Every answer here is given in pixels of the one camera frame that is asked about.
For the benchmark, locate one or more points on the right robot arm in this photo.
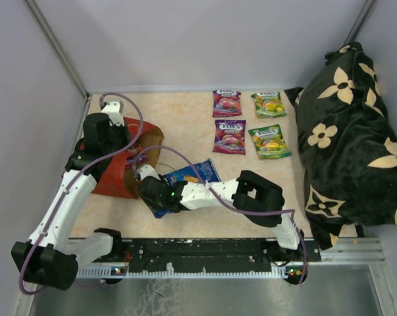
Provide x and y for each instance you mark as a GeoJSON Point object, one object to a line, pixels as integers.
{"type": "Point", "coordinates": [259, 199]}

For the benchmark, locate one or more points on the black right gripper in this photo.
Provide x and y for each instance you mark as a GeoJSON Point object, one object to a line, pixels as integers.
{"type": "Point", "coordinates": [149, 194]}

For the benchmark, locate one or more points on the purple berries candy packet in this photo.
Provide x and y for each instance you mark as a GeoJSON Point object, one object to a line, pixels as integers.
{"type": "Point", "coordinates": [135, 156]}
{"type": "Point", "coordinates": [226, 103]}
{"type": "Point", "coordinates": [230, 137]}

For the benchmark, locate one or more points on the black floral blanket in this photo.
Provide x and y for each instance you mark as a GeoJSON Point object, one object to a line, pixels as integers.
{"type": "Point", "coordinates": [346, 145]}

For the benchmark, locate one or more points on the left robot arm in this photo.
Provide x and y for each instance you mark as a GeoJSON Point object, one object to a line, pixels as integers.
{"type": "Point", "coordinates": [46, 258]}

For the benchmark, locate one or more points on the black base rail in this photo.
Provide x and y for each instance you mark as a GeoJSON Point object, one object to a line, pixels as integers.
{"type": "Point", "coordinates": [214, 255]}

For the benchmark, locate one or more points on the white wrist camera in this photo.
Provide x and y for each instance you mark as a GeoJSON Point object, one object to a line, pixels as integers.
{"type": "Point", "coordinates": [113, 109]}
{"type": "Point", "coordinates": [145, 171]}

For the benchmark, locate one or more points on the blue snack packet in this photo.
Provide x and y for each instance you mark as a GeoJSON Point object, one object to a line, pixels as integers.
{"type": "Point", "coordinates": [191, 174]}

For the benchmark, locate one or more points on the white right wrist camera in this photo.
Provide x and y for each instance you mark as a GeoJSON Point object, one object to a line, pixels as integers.
{"type": "Point", "coordinates": [145, 171]}

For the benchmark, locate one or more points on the red paper bag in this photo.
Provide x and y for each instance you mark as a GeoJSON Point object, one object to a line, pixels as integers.
{"type": "Point", "coordinates": [119, 180]}

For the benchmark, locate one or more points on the green snack packet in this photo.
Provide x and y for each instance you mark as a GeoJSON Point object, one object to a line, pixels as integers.
{"type": "Point", "coordinates": [268, 105]}

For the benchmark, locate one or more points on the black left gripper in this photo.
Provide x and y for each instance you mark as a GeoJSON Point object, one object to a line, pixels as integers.
{"type": "Point", "coordinates": [118, 138]}

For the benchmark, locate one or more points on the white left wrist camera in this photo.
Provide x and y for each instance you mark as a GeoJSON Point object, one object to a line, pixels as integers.
{"type": "Point", "coordinates": [113, 109]}

